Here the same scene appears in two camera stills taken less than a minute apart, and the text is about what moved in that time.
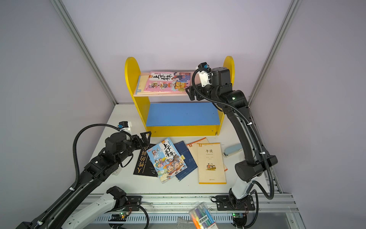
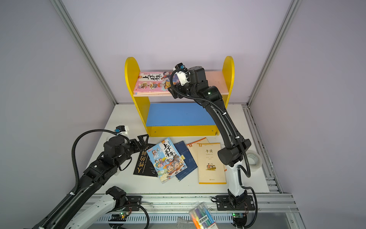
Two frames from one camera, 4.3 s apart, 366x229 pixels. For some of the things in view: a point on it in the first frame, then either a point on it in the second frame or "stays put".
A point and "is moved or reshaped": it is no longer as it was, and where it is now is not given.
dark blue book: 189,162 stays put
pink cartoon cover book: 167,81 is moved or reshaped
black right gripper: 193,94 → 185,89
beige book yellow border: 211,165 stays put
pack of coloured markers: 201,218 stays put
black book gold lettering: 144,165 stays put
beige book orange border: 193,148 stays put
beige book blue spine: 141,85 → 152,94
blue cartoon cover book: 166,160 stays put
